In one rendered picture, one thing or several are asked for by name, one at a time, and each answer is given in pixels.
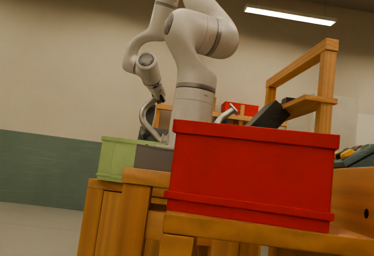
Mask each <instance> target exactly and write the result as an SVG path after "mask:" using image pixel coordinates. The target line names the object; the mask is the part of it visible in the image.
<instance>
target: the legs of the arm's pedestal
mask: <svg viewBox="0 0 374 256"><path fill-rule="evenodd" d="M152 189H153V186H146V185H137V184H129V183H124V184H123V188H122V196H121V203H120V211H119V218H118V222H117V230H116V238H115V245H114V252H113V256H144V250H145V242H146V239H151V240H160V241H161V235H162V233H163V231H162V229H163V221H164V214H165V213H166V211H167V209H166V206H167V205H165V204H156V203H151V197H152ZM239 244H240V243H237V242H229V241H223V240H215V239H207V238H197V245H198V246H199V247H198V256H238V255H239Z"/></svg>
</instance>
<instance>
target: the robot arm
mask: <svg viewBox="0 0 374 256"><path fill-rule="evenodd" d="M178 3H179V0H156V1H155V5H154V9H153V12H152V16H151V21H150V24H149V27H148V28H147V29H146V30H145V31H143V32H141V33H139V34H138V35H136V36H135V37H134V38H133V39H132V40H131V41H130V42H129V44H128V45H127V48H126V51H125V54H124V58H123V61H122V68H123V69H124V70H125V71H126V72H129V73H132V74H135V75H138V76H139V77H141V79H142V82H143V84H144V86H146V87H147V88H148V90H149V91H150V92H151V95H152V97H155V98H156V102H157V104H160V103H164V102H165V100H164V98H163V96H164V97H165V96H166V93H165V90H164V88H163V85H162V84H161V80H162V78H161V73H160V69H159V65H158V61H157V58H156V56H155V55H154V54H153V53H152V52H143V53H141V54H139V55H138V56H137V54H138V51H139V49H140V47H141V46H142V45H143V44H145V43H147V42H152V41H160V42H161V41H165V42H166V44H167V46H168V48H169V50H170V52H171V54H172V56H173V58H174V60H175V62H176V66H177V69H178V75H177V81H176V89H175V95H174V102H173V109H172V113H171V119H170V126H169V133H168V134H167V136H166V135H164V134H162V137H161V143H165V145H154V146H156V147H163V148H168V149H174V146H175V138H176V133H174V132H172V129H173V121H174V119H179V120H191V121H202V122H211V118H212V113H213V106H214V99H215V92H216V75H215V73H214V72H213V71H212V70H211V69H210V68H209V67H208V66H207V65H206V64H205V63H204V62H203V61H202V60H201V59H200V57H199V56H198V54H200V55H204V56H208V57H211V58H216V59H225V58H228V57H230V56H232V55H233V54H234V52H235V51H236V50H237V47H238V45H239V34H238V30H237V28H236V26H235V24H234V22H233V21H232V20H231V18H230V17H229V16H228V15H227V13H226V12H225V11H224V10H223V9H222V8H221V6H220V5H219V4H218V3H217V2H216V0H183V3H184V6H185V8H179V9H177V7H178Z"/></svg>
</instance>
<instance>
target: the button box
mask: <svg viewBox="0 0 374 256"><path fill-rule="evenodd" d="M362 146H363V145H362ZM362 146H361V147H362ZM356 147H357V146H356ZM361 147H359V148H358V149H355V150H354V148H353V150H354V151H355V152H354V153H353V154H351V155H349V156H347V157H344V158H341V157H339V158H337V159H336V158H335V159H334V169H338V168H360V167H373V166H374V144H369V145H368V146H366V147H364V148H361Z"/></svg>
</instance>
